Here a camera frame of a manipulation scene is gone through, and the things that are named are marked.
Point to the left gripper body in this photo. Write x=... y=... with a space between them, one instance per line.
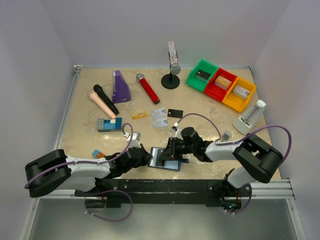
x=143 y=155

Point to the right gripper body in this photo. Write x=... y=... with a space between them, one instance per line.
x=171 y=148

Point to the blue leather card holder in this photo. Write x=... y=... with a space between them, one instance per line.
x=172 y=165

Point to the black VIP card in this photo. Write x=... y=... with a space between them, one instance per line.
x=175 y=113

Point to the silver white credit card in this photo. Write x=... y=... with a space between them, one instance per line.
x=158 y=113

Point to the gold VIP card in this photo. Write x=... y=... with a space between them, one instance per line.
x=139 y=114

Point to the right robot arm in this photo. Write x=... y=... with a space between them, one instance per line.
x=259 y=160

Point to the dark card in green bin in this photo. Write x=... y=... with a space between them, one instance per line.
x=202 y=75

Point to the tan card in red bin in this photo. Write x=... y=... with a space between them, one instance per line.
x=222 y=82

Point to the white card in yellow bin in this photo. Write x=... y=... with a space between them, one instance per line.
x=241 y=92

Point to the blue grey brick block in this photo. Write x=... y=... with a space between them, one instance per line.
x=109 y=125

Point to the orange blue toy brick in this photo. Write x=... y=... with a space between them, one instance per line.
x=98 y=154

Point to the purple metronome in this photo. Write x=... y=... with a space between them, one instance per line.
x=121 y=92

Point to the black microphone stand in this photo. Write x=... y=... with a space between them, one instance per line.
x=170 y=81

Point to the yellow storage bin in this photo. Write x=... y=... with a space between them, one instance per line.
x=235 y=102

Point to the red storage bin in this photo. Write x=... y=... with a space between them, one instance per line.
x=216 y=92

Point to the green storage bin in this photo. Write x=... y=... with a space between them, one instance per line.
x=205 y=66

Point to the pink microphone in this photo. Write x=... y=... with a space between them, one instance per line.
x=95 y=98

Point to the red microphone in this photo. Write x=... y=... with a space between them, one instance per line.
x=148 y=89

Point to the glitter microphone on stand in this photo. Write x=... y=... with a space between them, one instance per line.
x=173 y=58

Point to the black microphone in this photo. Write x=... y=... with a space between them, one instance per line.
x=100 y=92

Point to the white grey metronome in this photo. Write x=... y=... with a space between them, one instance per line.
x=247 y=121

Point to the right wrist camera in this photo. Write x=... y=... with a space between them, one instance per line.
x=177 y=131

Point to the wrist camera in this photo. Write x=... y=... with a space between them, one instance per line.
x=177 y=131
x=134 y=140

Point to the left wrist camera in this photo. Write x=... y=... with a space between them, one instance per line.
x=134 y=140

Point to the aluminium left frame rail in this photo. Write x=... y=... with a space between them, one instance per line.
x=69 y=101

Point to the aluminium frame rail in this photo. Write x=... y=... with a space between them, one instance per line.
x=69 y=101
x=276 y=189

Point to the aluminium front frame rail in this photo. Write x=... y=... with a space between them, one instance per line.
x=276 y=189

